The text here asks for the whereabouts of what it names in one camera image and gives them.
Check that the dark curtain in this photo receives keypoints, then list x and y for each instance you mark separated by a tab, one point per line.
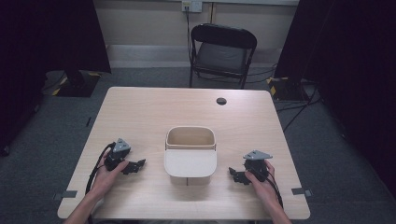
46	46
348	56

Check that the black folding chair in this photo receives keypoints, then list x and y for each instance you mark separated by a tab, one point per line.
222	53

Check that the person's right hand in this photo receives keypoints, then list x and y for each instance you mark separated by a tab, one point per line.
266	189

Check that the thin wall pipe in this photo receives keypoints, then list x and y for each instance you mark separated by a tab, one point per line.
213	12

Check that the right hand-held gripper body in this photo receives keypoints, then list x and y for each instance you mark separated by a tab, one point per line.
257	168

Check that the white wall socket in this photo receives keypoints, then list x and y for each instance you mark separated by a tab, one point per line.
192	5

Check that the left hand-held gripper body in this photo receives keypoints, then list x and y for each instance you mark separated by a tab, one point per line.
120	152

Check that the beige plastic bin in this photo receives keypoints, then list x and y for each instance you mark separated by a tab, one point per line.
190	138

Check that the black stand base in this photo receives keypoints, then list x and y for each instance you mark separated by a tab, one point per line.
77	84
286	88

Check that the person's left hand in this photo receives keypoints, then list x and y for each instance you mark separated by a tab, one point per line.
104	180

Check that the grey floor tape strip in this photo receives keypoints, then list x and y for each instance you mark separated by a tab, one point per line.
300	191
67	194

